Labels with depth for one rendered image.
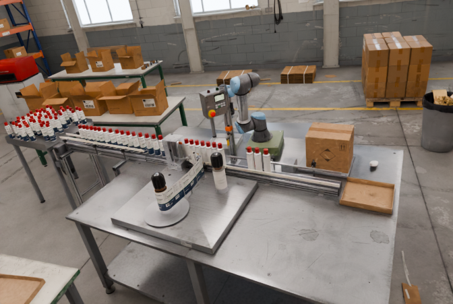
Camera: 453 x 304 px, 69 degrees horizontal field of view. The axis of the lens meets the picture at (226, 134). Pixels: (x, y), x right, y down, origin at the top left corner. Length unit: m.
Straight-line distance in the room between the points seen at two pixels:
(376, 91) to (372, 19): 2.36
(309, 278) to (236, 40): 6.69
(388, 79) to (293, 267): 4.12
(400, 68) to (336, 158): 3.27
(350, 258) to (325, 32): 6.12
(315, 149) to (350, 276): 0.95
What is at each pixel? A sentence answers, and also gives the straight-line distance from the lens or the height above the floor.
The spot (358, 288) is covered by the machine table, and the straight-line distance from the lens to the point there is 1.86.
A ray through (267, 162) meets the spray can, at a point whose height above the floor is 0.99.
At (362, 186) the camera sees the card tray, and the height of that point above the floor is 0.83.
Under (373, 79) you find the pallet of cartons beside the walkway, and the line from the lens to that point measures 5.55.
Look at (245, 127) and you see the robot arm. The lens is 2.73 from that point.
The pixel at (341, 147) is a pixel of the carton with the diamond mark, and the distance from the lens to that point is 2.42.
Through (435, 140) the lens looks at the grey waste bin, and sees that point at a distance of 4.54.
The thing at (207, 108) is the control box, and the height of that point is 1.38.
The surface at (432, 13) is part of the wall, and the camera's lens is 7.77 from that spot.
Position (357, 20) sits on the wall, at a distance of 7.61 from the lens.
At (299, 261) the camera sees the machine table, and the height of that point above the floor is 0.83.
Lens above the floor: 2.28
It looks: 27 degrees down
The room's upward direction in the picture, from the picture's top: 9 degrees counter-clockwise
